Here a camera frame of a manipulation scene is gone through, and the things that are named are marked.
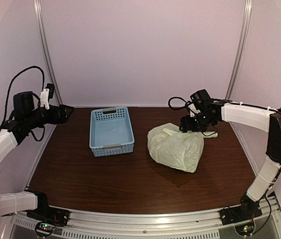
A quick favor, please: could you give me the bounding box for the left circuit board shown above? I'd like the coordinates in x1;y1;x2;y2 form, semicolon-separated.
34;222;56;237

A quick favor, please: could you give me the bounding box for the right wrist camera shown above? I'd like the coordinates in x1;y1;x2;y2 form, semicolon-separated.
187;102;199;117

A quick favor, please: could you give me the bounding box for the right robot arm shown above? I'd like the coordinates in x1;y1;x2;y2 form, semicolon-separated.
179;89;281;220

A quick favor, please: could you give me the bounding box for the left aluminium frame post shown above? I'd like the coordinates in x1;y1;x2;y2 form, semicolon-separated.
33;0;63;105

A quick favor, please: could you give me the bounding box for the circuit board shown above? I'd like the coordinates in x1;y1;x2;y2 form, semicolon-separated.
235;222;255;237
34;222;56;237

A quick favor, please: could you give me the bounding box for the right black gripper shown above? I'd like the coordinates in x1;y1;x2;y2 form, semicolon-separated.
180;111;214;132

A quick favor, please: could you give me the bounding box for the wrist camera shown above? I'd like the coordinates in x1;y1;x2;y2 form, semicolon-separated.
187;102;199;117
39;83;55;110

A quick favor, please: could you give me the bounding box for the right circuit board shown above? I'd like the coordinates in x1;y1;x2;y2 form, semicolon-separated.
235;222;255;237

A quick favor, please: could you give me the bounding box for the light blue perforated basket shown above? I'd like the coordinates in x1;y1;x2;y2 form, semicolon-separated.
89;107;135;157

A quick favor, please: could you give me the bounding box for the right aluminium frame post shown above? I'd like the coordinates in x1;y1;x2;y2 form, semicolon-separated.
225;0;253;100

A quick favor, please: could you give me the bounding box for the front aluminium rail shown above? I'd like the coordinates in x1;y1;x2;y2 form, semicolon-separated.
5;191;281;239

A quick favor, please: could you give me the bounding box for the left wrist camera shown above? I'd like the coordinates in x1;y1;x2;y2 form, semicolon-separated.
39;83;55;110

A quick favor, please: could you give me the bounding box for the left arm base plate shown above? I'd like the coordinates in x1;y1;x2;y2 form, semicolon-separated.
26;208;70;227

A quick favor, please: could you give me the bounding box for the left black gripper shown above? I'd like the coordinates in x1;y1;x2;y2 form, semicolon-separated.
25;104;74;128

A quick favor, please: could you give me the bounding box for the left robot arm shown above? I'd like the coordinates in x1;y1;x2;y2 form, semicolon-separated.
0;88;75;221

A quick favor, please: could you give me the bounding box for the aluminium frame post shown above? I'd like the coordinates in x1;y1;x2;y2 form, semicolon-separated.
33;0;63;105
225;0;253;100

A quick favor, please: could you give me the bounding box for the light green plastic bag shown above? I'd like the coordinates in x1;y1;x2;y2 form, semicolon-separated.
147;123;218;173

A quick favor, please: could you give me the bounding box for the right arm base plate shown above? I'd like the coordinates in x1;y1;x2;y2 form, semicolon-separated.
218;206;263;225

